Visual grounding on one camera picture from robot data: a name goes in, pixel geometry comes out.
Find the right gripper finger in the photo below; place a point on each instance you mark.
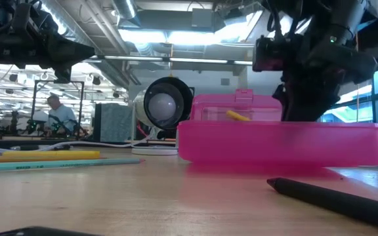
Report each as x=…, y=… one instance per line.
x=320, y=101
x=294, y=101

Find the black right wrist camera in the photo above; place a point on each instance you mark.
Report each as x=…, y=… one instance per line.
x=266, y=54

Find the yellow pencils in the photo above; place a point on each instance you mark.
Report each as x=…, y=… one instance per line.
x=51, y=154

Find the yellow highlighter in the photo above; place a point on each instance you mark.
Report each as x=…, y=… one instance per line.
x=236, y=115

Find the matte black pen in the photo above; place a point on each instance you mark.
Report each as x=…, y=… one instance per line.
x=340, y=201
x=44, y=232

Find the white cylindrical camera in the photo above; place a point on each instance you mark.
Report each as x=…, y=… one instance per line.
x=167, y=105

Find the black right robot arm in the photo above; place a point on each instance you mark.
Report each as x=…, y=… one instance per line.
x=349, y=16

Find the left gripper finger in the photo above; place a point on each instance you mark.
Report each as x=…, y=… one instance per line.
x=72, y=50

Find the black metal stand frame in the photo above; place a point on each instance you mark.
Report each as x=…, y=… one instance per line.
x=82, y=108

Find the grey-green cabinet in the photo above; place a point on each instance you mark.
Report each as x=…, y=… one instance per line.
x=113, y=123

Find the ceiling light bar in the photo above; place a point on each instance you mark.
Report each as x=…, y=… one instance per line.
x=192, y=60

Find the silver ventilation duct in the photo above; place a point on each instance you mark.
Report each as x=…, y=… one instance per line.
x=125, y=8

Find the person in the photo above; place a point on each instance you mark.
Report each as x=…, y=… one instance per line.
x=62, y=116

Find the pink translucent supply box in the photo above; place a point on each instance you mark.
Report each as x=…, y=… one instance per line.
x=274, y=144

